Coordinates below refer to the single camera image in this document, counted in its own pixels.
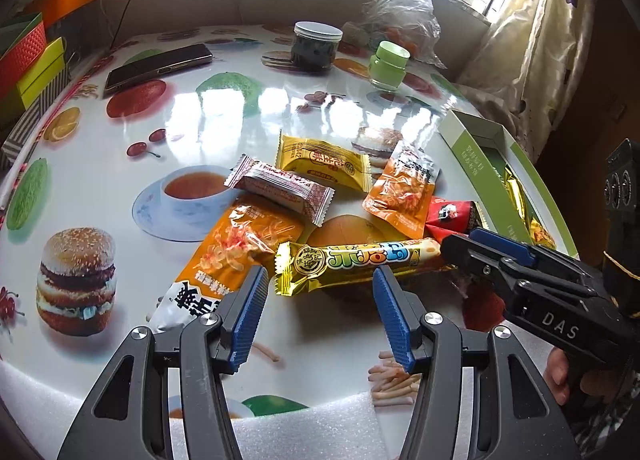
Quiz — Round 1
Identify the square yellow snack packet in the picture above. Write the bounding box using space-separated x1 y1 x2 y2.
275 132 373 193

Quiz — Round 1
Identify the red woven box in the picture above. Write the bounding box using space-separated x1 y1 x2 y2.
0 20 48 96

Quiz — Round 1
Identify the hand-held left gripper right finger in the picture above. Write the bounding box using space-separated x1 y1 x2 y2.
372 266 568 460

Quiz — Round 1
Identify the dark green box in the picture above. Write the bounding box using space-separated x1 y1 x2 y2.
0 12 43 58

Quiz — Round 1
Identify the cream patterned curtain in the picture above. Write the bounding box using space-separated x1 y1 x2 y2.
452 0 601 161

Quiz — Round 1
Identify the white foam sheet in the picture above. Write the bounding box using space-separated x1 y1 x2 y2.
0 345 416 460

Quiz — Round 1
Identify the white green cardboard box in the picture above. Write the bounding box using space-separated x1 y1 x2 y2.
439 109 581 261

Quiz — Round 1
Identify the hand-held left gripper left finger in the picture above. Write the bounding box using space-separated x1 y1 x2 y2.
57 265 271 460

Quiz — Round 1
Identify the green glass jar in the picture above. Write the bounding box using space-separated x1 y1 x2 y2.
368 40 411 91

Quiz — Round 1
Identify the clear plastic bag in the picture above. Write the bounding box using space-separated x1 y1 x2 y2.
342 0 448 70

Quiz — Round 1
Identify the person's right forearm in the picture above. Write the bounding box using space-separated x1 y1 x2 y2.
570 385 640 460

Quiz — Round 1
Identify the black white striped box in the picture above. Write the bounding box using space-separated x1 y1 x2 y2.
0 65 73 156

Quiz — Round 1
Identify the lime green box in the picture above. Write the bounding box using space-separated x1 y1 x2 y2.
15 36 68 108

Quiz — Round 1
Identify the orange fruit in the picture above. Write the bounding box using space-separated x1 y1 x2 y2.
385 27 421 48

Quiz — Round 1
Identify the white red candy packet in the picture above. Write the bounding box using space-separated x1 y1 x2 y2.
223 154 336 227

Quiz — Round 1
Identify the dark smartphone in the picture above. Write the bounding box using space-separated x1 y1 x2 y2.
103 43 213 96

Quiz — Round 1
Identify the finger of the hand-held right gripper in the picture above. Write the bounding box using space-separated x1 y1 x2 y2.
469 226 603 291
440 234 596 292

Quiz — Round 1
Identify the person's right hand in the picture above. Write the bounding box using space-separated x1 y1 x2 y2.
545 345 574 406

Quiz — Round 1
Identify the orange white snack packet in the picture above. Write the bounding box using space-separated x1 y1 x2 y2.
150 192 306 336
362 141 441 237

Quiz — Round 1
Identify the long yellow gold snack bar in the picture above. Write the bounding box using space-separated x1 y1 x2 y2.
274 237 453 297

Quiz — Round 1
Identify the gold foil packet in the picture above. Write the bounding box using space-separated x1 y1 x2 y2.
502 165 557 251

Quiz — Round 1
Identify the dark jar with white lid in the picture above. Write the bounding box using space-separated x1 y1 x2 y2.
291 21 343 75

